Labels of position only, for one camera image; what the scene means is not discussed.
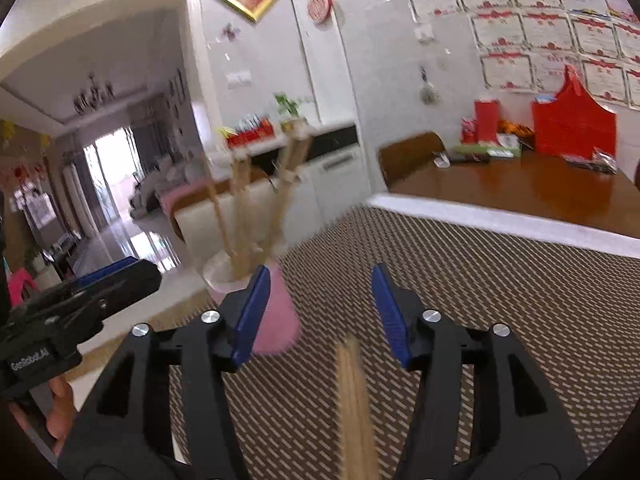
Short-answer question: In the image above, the pink cylindrical utensil cup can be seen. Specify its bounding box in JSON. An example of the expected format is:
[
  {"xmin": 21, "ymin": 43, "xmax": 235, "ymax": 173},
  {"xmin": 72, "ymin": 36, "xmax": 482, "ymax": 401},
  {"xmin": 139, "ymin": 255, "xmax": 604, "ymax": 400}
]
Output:
[{"xmin": 202, "ymin": 252, "xmax": 302, "ymax": 356}]

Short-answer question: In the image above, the crossing wooden chopstick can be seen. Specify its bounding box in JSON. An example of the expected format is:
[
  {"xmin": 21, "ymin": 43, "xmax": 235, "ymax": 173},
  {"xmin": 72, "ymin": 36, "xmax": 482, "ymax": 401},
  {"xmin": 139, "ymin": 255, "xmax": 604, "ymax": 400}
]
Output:
[{"xmin": 259, "ymin": 131, "xmax": 314, "ymax": 261}]

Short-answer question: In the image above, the person left hand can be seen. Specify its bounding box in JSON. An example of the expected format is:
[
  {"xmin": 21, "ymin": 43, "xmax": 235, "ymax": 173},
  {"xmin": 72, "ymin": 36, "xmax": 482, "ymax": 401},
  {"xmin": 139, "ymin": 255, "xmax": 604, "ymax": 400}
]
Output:
[{"xmin": 9, "ymin": 375, "xmax": 77, "ymax": 465}]

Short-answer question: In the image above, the brown polka dot tablecloth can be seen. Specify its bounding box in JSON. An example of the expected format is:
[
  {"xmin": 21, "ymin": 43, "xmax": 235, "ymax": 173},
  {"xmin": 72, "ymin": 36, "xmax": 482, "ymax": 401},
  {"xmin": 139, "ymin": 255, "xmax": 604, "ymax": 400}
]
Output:
[{"xmin": 167, "ymin": 204, "xmax": 640, "ymax": 480}]

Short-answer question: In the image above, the pink covered sofa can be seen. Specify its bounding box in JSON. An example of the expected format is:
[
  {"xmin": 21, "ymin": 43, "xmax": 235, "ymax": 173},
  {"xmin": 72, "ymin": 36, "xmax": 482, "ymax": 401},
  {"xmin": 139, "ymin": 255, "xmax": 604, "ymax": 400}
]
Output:
[{"xmin": 141, "ymin": 157, "xmax": 206, "ymax": 216}]

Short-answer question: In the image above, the wooden chair with cushion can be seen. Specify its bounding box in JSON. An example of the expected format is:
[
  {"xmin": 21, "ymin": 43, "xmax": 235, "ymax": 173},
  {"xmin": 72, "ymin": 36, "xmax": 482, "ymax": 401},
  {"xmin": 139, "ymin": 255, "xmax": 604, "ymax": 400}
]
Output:
[{"xmin": 167, "ymin": 167, "xmax": 271, "ymax": 241}]

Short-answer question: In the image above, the black chandelier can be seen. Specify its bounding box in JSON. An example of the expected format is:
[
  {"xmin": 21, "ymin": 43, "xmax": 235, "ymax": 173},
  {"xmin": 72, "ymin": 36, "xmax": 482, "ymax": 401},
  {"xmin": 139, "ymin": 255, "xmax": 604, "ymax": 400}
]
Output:
[{"xmin": 73, "ymin": 73, "xmax": 115, "ymax": 116}]

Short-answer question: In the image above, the red gift box on cabinet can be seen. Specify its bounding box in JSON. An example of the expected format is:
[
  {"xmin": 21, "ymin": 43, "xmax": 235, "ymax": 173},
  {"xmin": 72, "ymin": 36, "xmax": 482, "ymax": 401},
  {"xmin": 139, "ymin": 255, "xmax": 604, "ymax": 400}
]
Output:
[{"xmin": 224, "ymin": 117, "xmax": 274, "ymax": 148}]

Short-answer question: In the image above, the green tray on table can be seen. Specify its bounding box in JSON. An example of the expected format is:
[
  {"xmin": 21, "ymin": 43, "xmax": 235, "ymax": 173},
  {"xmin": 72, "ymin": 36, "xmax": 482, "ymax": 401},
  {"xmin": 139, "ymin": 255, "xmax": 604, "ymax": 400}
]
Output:
[{"xmin": 452, "ymin": 144, "xmax": 522, "ymax": 159}]

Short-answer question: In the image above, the white black sideboard cabinet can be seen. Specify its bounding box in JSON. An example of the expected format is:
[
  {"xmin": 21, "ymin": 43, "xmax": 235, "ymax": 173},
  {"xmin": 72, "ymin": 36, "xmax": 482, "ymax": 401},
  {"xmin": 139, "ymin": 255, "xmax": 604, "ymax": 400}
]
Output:
[{"xmin": 208, "ymin": 120, "xmax": 371, "ymax": 246}]

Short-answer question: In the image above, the brown wooden chair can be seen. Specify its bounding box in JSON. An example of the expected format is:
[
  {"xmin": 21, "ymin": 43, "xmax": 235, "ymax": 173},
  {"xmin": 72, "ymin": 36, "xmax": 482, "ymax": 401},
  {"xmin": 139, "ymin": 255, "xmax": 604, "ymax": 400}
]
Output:
[{"xmin": 378, "ymin": 131, "xmax": 445, "ymax": 188}]

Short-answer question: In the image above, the small potted green plant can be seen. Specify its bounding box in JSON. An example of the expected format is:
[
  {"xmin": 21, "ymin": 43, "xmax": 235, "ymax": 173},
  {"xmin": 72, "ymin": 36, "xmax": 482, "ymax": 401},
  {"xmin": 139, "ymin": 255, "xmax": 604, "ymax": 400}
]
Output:
[{"xmin": 273, "ymin": 92, "xmax": 308, "ymax": 133}]

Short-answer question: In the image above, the plastic snack bag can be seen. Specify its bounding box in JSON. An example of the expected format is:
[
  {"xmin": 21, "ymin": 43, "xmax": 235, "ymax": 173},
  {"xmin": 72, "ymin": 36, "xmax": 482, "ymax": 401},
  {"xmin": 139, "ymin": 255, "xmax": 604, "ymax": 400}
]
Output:
[{"xmin": 590, "ymin": 148, "xmax": 618, "ymax": 174}]

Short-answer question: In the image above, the red soda can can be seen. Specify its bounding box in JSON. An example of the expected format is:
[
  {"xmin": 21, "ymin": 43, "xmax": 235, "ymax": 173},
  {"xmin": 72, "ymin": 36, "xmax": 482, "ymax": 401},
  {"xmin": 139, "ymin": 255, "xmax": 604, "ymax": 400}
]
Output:
[{"xmin": 461, "ymin": 118, "xmax": 477, "ymax": 144}]

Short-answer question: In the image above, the red box on table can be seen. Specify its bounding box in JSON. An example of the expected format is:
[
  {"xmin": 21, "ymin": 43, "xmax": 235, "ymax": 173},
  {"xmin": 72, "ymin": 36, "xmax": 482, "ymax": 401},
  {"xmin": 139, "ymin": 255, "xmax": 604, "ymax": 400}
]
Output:
[{"xmin": 474, "ymin": 99, "xmax": 500, "ymax": 143}]

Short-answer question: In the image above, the red paper gift bag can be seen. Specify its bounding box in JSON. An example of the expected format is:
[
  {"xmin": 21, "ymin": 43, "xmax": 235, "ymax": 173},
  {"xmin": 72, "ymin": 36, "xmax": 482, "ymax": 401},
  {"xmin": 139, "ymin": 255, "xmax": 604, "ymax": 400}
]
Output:
[{"xmin": 530, "ymin": 65, "xmax": 617, "ymax": 159}]

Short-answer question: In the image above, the red round hanging ornament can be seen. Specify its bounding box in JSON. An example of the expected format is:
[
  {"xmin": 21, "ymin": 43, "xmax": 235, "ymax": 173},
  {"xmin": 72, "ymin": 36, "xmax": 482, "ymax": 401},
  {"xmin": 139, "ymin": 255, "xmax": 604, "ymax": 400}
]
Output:
[{"xmin": 307, "ymin": 0, "xmax": 333, "ymax": 26}]

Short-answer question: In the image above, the white wall switch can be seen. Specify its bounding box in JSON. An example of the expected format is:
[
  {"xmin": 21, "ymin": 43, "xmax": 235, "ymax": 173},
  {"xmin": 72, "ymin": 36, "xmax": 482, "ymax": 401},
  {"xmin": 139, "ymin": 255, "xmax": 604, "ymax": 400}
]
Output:
[{"xmin": 226, "ymin": 70, "xmax": 252, "ymax": 89}]

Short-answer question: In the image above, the hanging silver wall ornament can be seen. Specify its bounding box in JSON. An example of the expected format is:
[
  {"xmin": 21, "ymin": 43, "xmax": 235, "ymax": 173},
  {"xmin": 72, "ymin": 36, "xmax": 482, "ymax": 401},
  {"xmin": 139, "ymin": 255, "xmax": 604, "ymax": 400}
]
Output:
[{"xmin": 419, "ymin": 67, "xmax": 438, "ymax": 105}]

